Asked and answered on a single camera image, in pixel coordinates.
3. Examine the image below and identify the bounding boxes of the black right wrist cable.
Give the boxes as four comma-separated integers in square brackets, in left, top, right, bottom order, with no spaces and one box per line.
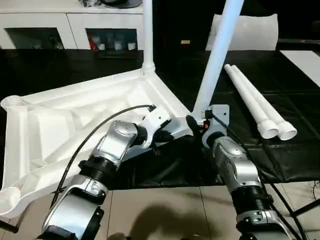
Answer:
[206,109,304,240]

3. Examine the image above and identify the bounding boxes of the white plastic table top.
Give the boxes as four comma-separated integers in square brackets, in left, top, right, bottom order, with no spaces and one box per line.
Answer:
[0,68,201,219]

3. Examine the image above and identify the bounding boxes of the white flat board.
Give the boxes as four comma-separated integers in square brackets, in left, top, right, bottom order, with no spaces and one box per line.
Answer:
[278,49,320,89]

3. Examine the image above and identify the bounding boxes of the black cabinet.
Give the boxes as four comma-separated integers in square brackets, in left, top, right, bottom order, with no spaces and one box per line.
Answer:
[149,0,216,51]

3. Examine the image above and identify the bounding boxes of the loose floor cables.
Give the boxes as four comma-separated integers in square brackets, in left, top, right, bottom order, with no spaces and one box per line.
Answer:
[309,179,320,201]

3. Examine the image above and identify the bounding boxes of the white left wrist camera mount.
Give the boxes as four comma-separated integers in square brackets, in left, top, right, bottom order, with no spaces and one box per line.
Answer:
[139,105,174,149]

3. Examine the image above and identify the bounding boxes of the white cabinet with glass doors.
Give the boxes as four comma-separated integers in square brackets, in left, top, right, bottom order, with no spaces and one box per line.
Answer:
[0,4,146,51]

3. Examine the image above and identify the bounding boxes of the black clutter pile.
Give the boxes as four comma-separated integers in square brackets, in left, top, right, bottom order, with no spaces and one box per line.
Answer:
[78,0,102,9]

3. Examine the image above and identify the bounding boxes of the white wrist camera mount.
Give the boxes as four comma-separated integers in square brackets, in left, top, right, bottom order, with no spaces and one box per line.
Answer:
[200,103,231,149]
[139,105,174,149]

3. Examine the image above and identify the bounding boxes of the white plastic table leg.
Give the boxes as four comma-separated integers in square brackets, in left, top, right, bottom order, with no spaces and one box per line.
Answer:
[192,0,246,125]
[230,65,299,141]
[140,0,157,76]
[223,63,280,139]

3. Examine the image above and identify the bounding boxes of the black stand leg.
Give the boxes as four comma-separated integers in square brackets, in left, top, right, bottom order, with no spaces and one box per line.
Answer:
[286,196,320,219]
[0,219,20,234]

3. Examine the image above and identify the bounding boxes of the grey round appliance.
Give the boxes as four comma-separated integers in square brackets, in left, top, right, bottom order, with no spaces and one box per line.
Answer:
[101,0,144,9]

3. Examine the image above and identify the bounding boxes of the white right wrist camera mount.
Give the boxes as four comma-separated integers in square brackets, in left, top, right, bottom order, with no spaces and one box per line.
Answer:
[200,103,231,149]

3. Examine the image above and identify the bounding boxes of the black table mat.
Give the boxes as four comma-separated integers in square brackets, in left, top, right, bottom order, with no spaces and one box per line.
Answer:
[0,47,320,190]

